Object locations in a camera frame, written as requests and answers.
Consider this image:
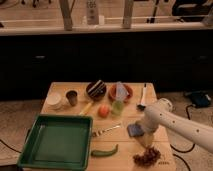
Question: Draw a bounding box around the black device on floor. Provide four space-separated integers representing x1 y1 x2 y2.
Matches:
186 91 211 108

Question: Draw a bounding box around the dark red grape bunch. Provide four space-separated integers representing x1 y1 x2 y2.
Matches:
133 147 161 167

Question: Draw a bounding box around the blue sponge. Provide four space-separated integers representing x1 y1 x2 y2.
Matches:
127 124 144 137

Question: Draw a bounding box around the green plastic tray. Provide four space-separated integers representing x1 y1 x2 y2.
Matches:
17 115 93 171

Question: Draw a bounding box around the orange peach fruit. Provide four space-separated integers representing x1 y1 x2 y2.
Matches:
98 105 110 118

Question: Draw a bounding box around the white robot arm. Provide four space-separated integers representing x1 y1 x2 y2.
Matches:
136 98 213 153

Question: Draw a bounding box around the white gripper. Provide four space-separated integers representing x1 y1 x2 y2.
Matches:
136 116 158 148

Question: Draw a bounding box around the striped black white object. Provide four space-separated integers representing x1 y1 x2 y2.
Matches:
88 80 104 94

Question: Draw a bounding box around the dark brown bowl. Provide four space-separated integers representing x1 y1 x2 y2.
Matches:
86 82 107 101

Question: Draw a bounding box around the green chili pepper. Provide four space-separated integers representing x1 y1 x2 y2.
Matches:
91 144 118 157

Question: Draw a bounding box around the clear plastic container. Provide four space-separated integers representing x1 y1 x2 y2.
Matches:
116 82 128 101

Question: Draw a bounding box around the dark metal cup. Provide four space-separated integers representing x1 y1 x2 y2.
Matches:
66 90 78 106

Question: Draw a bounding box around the black floor cable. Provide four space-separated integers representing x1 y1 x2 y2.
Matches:
169 103 198 154

